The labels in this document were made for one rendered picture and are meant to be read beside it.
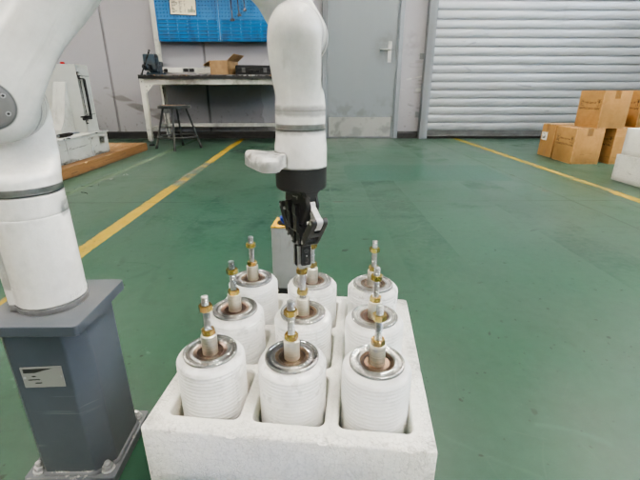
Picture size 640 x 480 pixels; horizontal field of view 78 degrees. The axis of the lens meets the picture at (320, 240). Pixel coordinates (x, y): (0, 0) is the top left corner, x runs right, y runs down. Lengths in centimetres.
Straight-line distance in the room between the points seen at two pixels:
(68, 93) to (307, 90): 358
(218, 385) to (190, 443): 8
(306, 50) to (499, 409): 75
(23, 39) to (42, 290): 32
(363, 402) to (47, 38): 59
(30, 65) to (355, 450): 61
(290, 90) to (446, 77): 515
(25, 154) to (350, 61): 500
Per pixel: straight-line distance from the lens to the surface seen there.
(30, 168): 65
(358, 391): 56
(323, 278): 79
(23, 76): 61
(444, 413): 90
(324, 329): 66
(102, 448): 81
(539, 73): 614
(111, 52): 602
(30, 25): 61
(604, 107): 418
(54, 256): 66
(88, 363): 71
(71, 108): 405
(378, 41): 555
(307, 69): 54
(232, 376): 59
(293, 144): 55
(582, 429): 97
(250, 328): 68
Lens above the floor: 60
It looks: 21 degrees down
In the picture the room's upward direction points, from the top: straight up
